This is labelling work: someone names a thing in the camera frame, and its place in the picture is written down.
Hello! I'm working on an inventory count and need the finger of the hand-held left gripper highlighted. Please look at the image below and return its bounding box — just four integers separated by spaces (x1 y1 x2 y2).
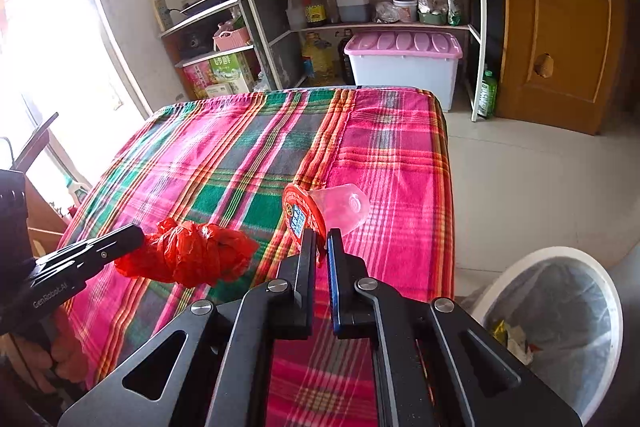
34 223 147 282

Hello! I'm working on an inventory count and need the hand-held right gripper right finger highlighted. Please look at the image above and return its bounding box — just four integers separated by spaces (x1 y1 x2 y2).
326 228 584 427

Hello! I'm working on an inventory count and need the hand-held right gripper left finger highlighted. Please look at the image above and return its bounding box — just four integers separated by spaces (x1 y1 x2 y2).
57 229 319 427

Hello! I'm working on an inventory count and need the clear cup with red lid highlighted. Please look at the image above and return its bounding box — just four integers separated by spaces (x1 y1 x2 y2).
281 183 372 254

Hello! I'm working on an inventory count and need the red plastic bag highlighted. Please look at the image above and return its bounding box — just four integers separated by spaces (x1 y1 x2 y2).
114 216 261 289

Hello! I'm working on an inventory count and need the long yellow snack wrapper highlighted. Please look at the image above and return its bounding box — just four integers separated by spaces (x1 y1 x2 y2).
492 319 525 347

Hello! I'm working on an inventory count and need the white trash bin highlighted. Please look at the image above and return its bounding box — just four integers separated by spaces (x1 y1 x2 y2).
459 246 624 426

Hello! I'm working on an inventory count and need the person's left hand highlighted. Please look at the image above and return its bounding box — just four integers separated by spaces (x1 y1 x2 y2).
14 306 90 384

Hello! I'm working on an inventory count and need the white green spray bottle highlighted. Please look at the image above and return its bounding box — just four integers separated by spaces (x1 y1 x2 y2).
61 173 94 208

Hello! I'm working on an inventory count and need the pink green plaid tablecloth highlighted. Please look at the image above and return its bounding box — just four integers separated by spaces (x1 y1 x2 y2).
55 87 457 427

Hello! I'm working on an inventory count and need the pink carton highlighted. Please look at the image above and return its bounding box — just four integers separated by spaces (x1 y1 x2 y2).
181 60 214 98

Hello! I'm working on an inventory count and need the window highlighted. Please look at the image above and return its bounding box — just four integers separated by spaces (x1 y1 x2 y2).
0 0 152 190

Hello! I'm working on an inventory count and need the yellow cooking oil bottle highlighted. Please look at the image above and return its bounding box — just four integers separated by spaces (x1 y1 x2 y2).
300 31 334 86

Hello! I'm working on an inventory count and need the dark glass bottle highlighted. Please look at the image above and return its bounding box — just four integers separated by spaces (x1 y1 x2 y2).
336 35 354 86

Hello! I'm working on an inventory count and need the green white carton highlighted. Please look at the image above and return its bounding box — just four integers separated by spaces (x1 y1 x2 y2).
208 51 257 96

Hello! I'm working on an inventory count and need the black small appliance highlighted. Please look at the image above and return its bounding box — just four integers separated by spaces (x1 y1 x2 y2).
181 31 207 58

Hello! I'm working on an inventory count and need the pink lid storage box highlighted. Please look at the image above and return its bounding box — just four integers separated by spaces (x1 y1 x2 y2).
343 31 464 114

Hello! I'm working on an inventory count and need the white power strip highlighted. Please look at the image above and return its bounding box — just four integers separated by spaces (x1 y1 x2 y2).
152 0 174 34

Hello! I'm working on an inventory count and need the pink plastic basket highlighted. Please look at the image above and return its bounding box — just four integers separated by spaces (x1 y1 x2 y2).
213 28 252 52

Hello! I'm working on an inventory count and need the green plastic bottle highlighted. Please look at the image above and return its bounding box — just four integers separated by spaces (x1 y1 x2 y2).
476 70 499 121

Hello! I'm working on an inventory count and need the white plastic bottle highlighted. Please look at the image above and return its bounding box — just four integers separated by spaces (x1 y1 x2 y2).
285 0 307 31

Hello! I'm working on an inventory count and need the red cap oil bottle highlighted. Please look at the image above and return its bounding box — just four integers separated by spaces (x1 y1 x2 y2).
303 0 329 28

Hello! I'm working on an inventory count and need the black induction cooker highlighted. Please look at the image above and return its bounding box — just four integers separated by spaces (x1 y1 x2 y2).
179 0 242 16

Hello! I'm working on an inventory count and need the dark liquid jug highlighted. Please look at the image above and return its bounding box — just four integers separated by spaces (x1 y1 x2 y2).
335 0 373 24

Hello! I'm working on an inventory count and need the crumpled clear plastic bag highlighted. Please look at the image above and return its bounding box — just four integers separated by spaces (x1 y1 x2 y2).
374 1 399 24

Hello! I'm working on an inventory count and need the white plastic tub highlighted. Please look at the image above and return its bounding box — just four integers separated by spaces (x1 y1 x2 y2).
391 0 419 24

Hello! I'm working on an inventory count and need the green bowl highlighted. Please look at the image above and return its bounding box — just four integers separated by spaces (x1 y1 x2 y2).
418 8 448 27

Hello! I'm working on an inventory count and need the wooden door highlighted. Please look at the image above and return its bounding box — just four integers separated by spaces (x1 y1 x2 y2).
494 0 629 136

